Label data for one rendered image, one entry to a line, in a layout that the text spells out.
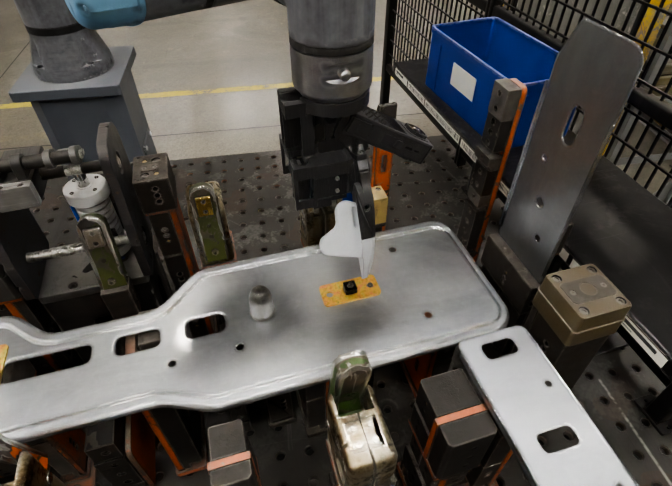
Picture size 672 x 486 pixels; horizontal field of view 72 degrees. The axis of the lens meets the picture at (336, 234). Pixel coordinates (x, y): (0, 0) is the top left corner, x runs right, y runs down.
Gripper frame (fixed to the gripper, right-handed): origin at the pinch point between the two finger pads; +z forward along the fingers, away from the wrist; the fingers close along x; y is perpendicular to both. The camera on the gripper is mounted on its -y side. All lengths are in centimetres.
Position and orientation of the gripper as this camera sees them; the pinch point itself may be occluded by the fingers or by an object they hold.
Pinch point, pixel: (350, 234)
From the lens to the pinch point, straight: 58.2
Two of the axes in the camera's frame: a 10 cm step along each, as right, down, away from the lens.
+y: -9.6, 2.0, -2.0
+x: 2.8, 6.6, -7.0
